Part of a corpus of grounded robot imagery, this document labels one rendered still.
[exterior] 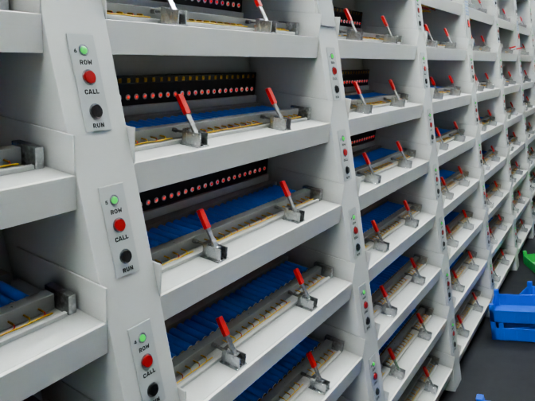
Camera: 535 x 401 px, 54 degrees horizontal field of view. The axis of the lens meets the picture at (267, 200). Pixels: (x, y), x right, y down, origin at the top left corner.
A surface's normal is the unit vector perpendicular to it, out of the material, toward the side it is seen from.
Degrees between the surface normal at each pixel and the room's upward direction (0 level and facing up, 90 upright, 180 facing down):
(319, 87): 90
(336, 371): 16
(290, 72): 90
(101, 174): 90
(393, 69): 90
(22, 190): 107
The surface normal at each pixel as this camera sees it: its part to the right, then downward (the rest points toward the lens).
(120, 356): 0.82, -0.04
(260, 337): 0.08, -0.95
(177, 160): 0.83, 0.24
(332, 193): -0.55, 0.21
